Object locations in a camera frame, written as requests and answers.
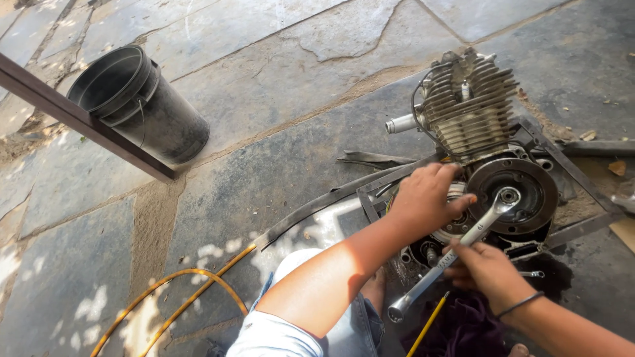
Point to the person's left hand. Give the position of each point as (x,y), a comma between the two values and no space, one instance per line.
(421,203)

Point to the person's right hand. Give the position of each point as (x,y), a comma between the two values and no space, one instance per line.
(493,277)

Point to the person's right fingers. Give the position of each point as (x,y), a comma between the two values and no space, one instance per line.
(464,246)

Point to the grey finned motorcycle engine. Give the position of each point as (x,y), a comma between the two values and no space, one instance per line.
(471,119)

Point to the small silver spanner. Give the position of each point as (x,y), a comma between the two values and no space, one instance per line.
(532,273)

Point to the black wrist band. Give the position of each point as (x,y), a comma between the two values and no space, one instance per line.
(521,303)

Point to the dark purple cloth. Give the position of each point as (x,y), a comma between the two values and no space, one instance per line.
(461,327)

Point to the yellow thin screwdriver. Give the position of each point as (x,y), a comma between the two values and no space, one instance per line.
(426,325)

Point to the dark round engine flywheel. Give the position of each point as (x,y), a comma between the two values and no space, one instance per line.
(538,198)

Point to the person's left foot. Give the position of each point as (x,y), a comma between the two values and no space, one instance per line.
(373,292)

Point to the person's foot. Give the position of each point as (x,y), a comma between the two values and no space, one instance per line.
(373,292)
(519,351)

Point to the person's right foot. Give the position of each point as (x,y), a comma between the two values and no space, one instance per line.
(519,351)

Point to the short black rubber piece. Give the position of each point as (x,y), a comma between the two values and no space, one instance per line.
(372,157)

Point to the white spark plug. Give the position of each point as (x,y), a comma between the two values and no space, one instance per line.
(466,91)

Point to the long black rubber strip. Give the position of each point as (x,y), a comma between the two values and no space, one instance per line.
(307,210)

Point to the brown cardboard piece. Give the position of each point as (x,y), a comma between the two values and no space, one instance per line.
(625,233)

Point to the grey metal pipe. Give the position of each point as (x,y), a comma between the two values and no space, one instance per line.
(595,147)

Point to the dry brown leaf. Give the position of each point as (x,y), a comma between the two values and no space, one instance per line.
(617,167)
(588,135)

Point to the silver metal part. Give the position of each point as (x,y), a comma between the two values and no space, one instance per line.
(626,201)

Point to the person's light blue jeans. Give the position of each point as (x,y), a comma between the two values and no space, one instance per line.
(278,342)

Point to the black plastic bucket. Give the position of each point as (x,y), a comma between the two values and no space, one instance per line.
(158,119)

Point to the brown metal bar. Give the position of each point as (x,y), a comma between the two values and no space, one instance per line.
(74,116)

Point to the grey angle iron frame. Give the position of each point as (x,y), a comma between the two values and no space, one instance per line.
(570,168)

